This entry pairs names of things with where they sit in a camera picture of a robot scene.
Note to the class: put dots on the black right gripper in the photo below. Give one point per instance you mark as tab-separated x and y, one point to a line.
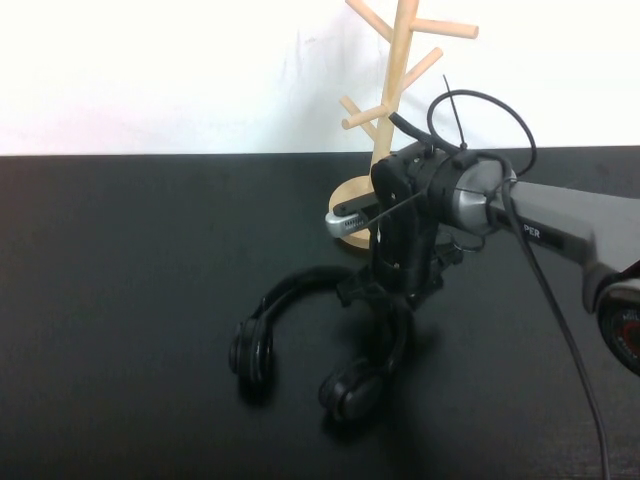
405	235

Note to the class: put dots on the black over-ear headphones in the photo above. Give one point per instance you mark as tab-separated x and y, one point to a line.
260	345

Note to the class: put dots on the wooden branched headphone stand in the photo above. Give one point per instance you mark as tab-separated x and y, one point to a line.
400	75

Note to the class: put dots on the thin black zip tie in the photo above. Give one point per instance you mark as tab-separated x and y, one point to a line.
455	115

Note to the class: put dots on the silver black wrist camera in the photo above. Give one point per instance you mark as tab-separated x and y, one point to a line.
345	222

